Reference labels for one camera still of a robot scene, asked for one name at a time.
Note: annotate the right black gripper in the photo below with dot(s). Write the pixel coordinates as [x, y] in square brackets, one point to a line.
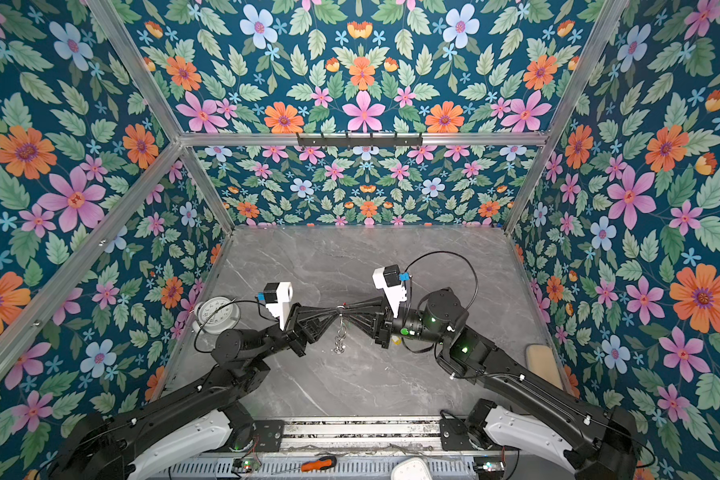
[386, 326]

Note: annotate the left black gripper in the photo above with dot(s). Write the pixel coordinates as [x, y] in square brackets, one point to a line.
[301, 325]

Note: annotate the metal keyring disc red grip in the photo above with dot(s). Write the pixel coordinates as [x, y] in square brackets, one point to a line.
[339, 340]

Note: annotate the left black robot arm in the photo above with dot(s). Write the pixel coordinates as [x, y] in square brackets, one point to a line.
[203, 415]

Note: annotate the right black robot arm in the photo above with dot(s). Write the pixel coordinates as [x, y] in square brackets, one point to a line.
[588, 441]

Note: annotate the white alarm clock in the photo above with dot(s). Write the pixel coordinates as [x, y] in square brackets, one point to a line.
[216, 315]

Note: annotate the left small circuit board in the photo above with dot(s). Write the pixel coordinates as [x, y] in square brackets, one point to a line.
[245, 466]

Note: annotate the small circuit board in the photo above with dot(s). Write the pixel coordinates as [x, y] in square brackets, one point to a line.
[489, 469]
[245, 466]

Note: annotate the white device front edge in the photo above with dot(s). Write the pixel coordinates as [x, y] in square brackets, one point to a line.
[411, 469]

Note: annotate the beige sponge block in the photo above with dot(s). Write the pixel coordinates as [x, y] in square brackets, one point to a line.
[541, 361]

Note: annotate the right small circuit board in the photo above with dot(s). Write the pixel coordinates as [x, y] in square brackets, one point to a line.
[489, 469]

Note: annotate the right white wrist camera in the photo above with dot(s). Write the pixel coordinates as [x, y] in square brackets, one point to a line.
[392, 281]

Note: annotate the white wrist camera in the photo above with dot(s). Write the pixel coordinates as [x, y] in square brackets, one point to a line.
[277, 298]
[392, 281]

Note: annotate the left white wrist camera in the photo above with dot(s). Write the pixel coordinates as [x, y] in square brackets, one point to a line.
[277, 298]

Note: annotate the aluminium front rail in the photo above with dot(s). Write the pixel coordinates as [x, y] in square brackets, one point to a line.
[360, 429]

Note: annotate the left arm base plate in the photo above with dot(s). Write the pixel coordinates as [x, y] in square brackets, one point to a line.
[261, 436]

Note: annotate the orange handled screwdriver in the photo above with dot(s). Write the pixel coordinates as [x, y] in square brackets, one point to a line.
[323, 463]

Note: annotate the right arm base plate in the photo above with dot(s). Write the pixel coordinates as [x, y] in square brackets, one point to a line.
[456, 435]

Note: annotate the black wall hook rack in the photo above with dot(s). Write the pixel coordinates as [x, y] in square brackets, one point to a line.
[347, 140]

